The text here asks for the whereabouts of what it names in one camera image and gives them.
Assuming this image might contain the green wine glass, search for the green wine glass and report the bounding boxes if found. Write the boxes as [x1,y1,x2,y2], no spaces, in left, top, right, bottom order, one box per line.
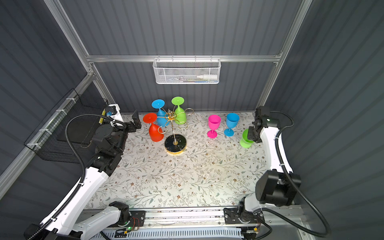
[240,129,254,149]
[172,97,187,125]

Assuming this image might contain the blue wine glass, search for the blue wine glass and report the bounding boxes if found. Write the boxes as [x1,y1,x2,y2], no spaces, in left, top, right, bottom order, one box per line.
[224,113,240,137]
[152,99,169,127]

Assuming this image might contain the red wine glass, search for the red wine glass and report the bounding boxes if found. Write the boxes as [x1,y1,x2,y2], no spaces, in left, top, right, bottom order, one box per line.
[143,113,164,142]

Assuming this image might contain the pink wine glass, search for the pink wine glass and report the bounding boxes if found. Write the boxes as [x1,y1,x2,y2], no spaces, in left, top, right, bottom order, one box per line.
[207,115,222,139]

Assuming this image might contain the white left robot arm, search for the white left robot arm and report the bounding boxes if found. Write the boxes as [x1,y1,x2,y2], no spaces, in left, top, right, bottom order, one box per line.
[24,104,142,240]

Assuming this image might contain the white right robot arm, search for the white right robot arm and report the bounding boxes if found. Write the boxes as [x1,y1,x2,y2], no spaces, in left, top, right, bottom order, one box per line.
[237,106,301,223]

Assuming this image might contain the white vented cover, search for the white vented cover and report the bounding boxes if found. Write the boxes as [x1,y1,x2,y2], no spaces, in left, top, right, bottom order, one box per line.
[111,227,243,240]

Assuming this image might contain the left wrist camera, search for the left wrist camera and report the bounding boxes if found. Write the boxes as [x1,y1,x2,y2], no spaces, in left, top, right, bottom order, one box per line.
[105,104,124,122]

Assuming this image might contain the right black corrugated cable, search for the right black corrugated cable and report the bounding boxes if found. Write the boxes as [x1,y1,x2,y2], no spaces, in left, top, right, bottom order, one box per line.
[260,110,332,238]

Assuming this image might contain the black corrugated cable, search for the black corrugated cable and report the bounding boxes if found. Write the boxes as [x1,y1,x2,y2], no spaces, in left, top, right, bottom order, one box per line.
[260,110,332,238]
[28,113,128,240]

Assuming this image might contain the left black corrugated cable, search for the left black corrugated cable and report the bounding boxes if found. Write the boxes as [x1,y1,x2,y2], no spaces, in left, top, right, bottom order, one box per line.
[28,113,128,240]

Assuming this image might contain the gold wire glass rack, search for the gold wire glass rack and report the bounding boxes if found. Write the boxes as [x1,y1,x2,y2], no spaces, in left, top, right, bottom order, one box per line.
[158,109,189,156]

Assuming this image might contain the white mesh wall basket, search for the white mesh wall basket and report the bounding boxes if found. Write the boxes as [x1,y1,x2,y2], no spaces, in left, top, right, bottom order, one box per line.
[153,59,222,85]

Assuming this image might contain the black wire side basket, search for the black wire side basket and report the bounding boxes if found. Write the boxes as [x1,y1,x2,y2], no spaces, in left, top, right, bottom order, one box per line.
[24,90,108,164]

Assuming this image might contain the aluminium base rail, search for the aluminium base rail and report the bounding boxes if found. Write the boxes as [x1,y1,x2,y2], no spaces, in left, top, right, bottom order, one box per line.
[71,205,307,233]

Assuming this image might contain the right aluminium corner post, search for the right aluminium corner post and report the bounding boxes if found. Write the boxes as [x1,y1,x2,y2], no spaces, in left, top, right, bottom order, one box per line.
[256,0,313,107]

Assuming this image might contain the aluminium corner frame post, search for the aluminium corner frame post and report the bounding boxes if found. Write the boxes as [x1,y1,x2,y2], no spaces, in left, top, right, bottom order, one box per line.
[44,0,116,104]

